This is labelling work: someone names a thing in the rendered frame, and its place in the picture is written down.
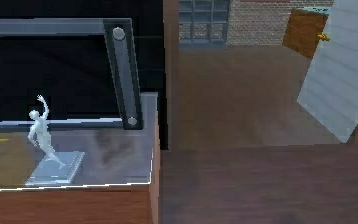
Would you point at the brown wooden glass-top cabinet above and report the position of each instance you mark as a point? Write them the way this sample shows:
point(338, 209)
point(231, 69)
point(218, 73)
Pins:
point(87, 203)

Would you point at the brown wooden room door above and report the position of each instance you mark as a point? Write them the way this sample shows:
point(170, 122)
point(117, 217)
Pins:
point(303, 33)

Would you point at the black television set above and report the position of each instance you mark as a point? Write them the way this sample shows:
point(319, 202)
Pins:
point(53, 73)

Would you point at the grey paned window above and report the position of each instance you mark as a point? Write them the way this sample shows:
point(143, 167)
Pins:
point(203, 23)

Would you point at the white dancer statuette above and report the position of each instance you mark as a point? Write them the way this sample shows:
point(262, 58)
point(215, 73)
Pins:
point(42, 133)

